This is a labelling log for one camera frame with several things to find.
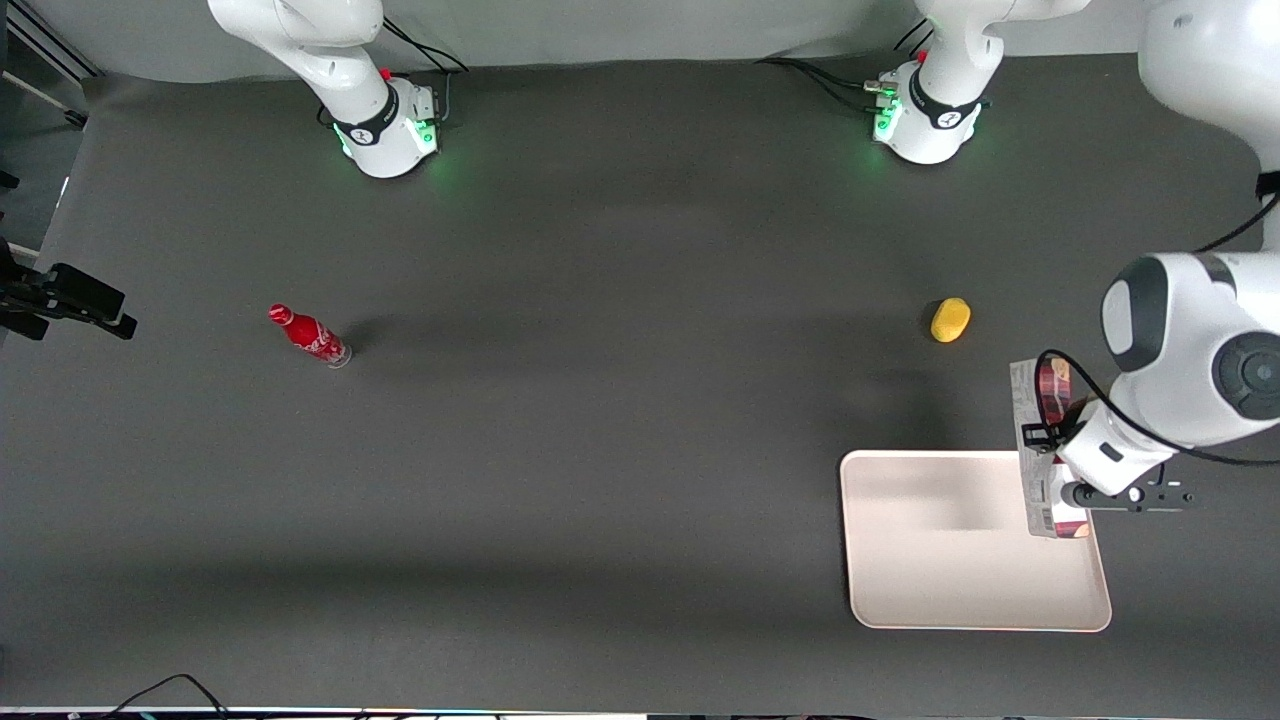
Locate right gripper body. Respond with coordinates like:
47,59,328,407
0,240,51,343

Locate red cookie box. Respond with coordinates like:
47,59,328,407
1008,357,1092,541

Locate white plastic tray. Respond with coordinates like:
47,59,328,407
839,449,1114,633

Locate red cola bottle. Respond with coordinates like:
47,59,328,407
267,303,354,369

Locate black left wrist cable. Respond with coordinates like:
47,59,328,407
1034,348,1280,467

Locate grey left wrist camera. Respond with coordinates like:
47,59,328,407
1062,479,1197,515

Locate aluminium frame bar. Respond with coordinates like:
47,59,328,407
0,0,103,83

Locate black cable at table edge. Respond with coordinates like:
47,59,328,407
100,673,233,720

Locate black left arm base cables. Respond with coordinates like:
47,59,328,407
757,55,896,116

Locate black arm base cables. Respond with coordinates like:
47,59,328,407
318,15,471,129
757,55,896,116

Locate black right arm base cables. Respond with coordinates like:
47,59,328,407
318,15,471,129

